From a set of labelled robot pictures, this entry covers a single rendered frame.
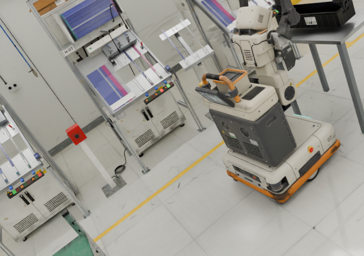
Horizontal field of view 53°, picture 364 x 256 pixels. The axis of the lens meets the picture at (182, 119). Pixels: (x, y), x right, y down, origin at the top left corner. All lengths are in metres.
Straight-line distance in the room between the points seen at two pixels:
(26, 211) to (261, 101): 2.64
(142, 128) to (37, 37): 2.05
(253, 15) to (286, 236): 1.43
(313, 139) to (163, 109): 1.84
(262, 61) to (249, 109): 0.42
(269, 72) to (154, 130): 1.79
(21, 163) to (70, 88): 2.05
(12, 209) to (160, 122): 1.70
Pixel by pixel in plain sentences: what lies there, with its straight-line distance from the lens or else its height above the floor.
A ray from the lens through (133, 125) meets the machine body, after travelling 3.93.
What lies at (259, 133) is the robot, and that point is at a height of 0.60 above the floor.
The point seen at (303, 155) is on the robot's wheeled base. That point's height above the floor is 0.25.
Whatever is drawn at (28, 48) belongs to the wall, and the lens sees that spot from 5.26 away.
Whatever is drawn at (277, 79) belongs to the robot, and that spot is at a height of 0.73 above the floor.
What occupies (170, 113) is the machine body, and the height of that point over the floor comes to 0.24.
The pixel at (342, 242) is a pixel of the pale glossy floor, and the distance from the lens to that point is 2.44.
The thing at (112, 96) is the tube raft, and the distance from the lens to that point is 3.58.
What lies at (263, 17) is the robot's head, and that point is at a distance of 2.52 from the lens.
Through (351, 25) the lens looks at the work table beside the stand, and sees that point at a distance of 2.85.
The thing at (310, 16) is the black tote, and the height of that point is 0.93.
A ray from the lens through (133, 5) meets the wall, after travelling 5.52.
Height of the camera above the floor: 1.91
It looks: 26 degrees down
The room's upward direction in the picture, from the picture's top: 29 degrees counter-clockwise
